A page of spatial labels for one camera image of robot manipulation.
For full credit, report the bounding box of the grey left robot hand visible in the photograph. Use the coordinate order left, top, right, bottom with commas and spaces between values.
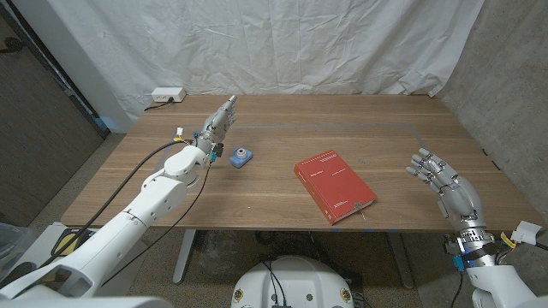
194, 94, 238, 155

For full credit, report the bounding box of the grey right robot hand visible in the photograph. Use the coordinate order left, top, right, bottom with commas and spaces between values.
405, 147, 497, 258

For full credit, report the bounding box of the red hardcover notebook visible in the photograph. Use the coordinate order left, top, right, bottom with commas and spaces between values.
293, 149, 378, 227

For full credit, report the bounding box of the white power strip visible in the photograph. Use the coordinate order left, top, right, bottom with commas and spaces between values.
151, 86, 187, 104

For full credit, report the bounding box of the grey table leg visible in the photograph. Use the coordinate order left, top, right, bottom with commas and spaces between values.
172, 229, 198, 285
387, 231, 415, 290

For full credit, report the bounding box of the white wrinkled backdrop sheet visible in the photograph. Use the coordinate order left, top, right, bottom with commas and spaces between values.
46, 0, 485, 134

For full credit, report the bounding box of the yellow black foot pedal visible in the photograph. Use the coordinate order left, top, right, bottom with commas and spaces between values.
51, 229, 82, 258
79, 229, 102, 249

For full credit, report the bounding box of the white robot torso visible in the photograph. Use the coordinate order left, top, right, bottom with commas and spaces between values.
230, 255, 355, 308

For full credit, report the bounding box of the dark brown door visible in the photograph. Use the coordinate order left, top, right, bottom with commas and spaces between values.
0, 3, 108, 228

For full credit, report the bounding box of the clear plastic bin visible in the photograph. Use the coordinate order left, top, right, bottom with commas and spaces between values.
0, 222, 35, 279

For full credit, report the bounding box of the black round disc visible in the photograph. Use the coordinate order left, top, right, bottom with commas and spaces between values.
0, 261, 38, 292

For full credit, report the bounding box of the blue toy camera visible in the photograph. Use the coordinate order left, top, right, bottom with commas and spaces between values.
229, 146, 253, 169

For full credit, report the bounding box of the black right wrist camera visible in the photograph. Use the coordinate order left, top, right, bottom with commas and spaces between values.
444, 239, 467, 273

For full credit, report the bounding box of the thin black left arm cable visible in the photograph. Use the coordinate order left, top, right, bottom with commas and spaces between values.
101, 163, 212, 287

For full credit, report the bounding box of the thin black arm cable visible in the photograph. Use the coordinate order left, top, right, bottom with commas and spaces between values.
449, 271, 466, 308
101, 163, 212, 287

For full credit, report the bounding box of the black power strip cord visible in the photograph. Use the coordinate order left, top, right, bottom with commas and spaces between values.
143, 96, 175, 113

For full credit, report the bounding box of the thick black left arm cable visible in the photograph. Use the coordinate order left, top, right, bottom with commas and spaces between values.
42, 139, 196, 266

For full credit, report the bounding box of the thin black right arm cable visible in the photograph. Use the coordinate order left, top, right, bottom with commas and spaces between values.
449, 271, 466, 308

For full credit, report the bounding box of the black door handle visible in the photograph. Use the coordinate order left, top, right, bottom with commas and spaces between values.
0, 36, 25, 55

